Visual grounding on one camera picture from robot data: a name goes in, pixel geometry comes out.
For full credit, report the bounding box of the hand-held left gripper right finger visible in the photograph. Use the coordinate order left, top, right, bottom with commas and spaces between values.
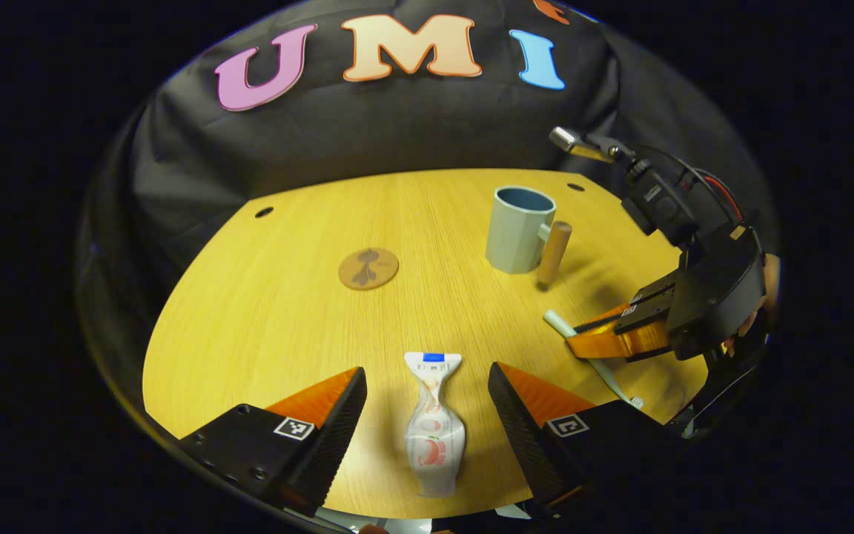
487, 361, 684, 521

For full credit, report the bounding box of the round brown coaster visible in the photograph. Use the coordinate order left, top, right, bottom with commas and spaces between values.
338, 247, 400, 291

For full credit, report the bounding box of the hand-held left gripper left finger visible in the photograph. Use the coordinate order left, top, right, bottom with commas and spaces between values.
179, 366, 368, 518

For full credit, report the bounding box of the grey cup with wooden handle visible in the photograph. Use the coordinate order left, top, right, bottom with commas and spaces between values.
485, 185, 573, 287

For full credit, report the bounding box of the black backdrop cloth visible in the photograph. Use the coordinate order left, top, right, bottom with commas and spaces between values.
75, 0, 780, 372

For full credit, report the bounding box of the wooden desktop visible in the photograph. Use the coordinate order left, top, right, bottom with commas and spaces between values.
142, 168, 709, 520

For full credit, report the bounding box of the white toothpaste tube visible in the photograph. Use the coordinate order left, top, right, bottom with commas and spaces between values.
403, 352, 466, 498

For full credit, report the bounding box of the white toothbrush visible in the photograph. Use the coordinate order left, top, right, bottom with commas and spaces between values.
543, 309, 645, 410

